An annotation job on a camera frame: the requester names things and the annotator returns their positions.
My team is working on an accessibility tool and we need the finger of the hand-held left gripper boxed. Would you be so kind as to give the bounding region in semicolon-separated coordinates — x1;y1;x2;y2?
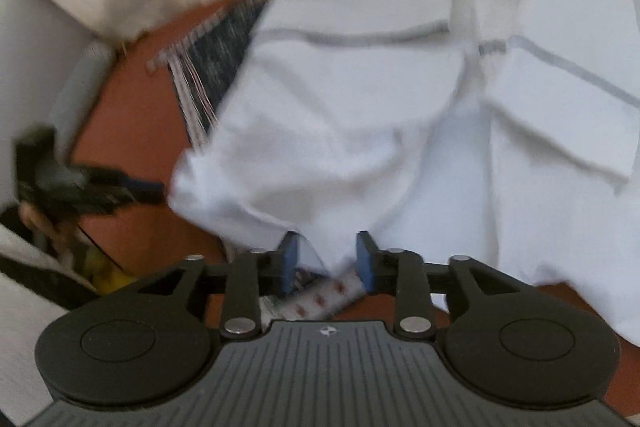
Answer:
85;166;168;206

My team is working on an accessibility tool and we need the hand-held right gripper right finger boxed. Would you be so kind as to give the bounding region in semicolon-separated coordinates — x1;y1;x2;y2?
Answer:
354;231;523;339

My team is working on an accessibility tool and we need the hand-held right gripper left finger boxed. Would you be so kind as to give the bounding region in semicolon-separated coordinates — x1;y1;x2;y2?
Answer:
135;231;301;339

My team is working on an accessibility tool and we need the white garment with dark piping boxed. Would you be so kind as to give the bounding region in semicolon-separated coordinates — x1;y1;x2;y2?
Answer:
167;0;640;348

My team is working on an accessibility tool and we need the person's left hand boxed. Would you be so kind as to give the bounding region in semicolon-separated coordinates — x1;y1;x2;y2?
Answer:
20;202;68;258

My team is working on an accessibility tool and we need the brown bed sheet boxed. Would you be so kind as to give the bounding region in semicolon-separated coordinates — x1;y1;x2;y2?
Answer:
67;0;640;333

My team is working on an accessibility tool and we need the yellow object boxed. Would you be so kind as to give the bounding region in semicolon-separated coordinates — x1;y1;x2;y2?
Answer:
82;249;133;297

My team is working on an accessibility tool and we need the black clothing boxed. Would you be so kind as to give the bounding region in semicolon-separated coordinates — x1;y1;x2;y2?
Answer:
0;254;96;308

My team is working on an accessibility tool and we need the grey bolster pillow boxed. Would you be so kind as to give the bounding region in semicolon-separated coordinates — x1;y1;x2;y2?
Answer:
47;41;118;158

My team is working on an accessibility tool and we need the white fleece jacket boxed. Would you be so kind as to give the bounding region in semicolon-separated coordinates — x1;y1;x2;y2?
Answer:
0;202;98;427

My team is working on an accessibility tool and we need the dark patterned blanket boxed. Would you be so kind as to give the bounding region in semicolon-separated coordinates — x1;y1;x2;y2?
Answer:
146;0;640;323

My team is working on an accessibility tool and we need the black cable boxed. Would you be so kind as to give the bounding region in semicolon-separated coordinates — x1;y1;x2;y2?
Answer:
75;219;128;275

